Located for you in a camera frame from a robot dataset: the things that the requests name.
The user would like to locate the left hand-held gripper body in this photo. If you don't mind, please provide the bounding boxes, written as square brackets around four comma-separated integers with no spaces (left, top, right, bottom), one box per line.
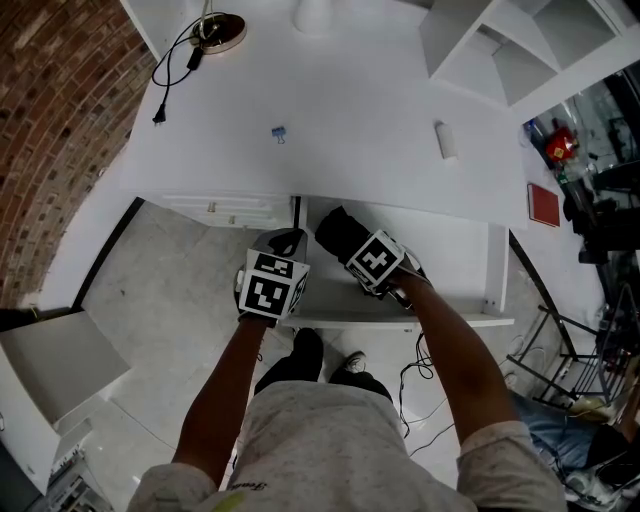
[234,248,312,329]

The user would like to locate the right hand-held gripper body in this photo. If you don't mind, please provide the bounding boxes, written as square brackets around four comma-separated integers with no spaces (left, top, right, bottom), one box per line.
[344,229,432,311]

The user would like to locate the black cloth bundle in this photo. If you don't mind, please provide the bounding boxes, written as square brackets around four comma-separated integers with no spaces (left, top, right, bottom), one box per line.
[314,205,401,297]

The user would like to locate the white drawer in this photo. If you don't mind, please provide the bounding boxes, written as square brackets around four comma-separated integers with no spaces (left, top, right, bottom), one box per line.
[282,194,516,330]

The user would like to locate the person's left forearm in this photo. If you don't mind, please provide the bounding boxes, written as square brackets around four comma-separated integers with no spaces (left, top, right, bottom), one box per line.
[172,317,266,490]

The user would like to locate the person's right forearm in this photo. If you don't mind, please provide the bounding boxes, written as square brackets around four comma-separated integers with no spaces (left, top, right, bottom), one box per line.
[392,272,527,447]

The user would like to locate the white desk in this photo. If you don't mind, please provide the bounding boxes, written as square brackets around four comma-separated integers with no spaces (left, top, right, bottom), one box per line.
[122,0,531,332]

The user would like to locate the person's black trousers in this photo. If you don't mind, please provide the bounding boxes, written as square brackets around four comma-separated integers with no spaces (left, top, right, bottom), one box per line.
[253,327,395,402]

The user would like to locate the small white cylinder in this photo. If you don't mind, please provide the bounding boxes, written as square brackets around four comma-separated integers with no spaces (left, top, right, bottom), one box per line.
[433,119,459,162]

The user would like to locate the person's grey t-shirt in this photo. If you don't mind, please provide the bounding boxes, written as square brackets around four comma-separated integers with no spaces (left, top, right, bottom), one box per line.
[127,382,569,512]

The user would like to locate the red book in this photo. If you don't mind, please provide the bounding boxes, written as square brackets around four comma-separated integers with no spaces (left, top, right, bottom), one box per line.
[526,182,562,229]

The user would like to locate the clear bottle green label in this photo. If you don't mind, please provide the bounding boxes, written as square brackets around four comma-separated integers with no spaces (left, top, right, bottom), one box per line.
[554,159,597,190]

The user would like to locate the red drink bottle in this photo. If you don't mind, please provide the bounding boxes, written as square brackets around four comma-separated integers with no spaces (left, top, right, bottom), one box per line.
[544,127,581,162]

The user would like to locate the white vase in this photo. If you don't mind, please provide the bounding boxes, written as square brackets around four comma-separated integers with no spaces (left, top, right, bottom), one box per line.
[293,0,341,39]

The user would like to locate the black metal rack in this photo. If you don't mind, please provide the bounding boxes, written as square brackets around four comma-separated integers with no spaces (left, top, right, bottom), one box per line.
[504,282,640,417]

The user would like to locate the white cabinet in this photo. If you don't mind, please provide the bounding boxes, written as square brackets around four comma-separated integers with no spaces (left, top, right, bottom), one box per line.
[0,309,132,512]

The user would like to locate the blue cloth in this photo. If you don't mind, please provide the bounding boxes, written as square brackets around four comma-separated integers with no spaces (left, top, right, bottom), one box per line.
[513,393,602,472]

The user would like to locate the white shelf hutch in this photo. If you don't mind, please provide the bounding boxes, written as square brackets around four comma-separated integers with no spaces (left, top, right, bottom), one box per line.
[418,0,640,126]

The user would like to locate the black floor cable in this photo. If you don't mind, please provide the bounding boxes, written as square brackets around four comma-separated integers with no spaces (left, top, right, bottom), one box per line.
[398,329,454,457]

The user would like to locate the black lamp power cable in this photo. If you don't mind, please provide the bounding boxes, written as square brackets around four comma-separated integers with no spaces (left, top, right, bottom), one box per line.
[151,18,207,127]

